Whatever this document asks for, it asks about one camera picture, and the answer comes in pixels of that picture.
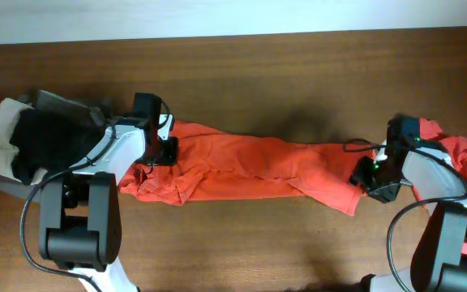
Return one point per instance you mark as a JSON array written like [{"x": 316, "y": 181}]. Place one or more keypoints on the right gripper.
[{"x": 363, "y": 174}]

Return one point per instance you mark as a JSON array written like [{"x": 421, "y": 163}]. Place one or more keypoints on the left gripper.
[{"x": 167, "y": 151}]

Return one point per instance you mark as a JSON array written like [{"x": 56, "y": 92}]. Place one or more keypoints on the orange soccer t-shirt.
[{"x": 214, "y": 165}]

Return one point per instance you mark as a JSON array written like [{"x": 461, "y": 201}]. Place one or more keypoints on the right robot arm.
[{"x": 405, "y": 158}]

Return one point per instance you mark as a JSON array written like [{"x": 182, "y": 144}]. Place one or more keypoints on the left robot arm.
[{"x": 80, "y": 226}]

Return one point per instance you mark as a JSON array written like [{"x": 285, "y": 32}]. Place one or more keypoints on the grey folded garment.
[{"x": 86, "y": 113}]

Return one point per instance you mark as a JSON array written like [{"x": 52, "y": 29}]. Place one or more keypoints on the beige folded garment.
[{"x": 21, "y": 128}]

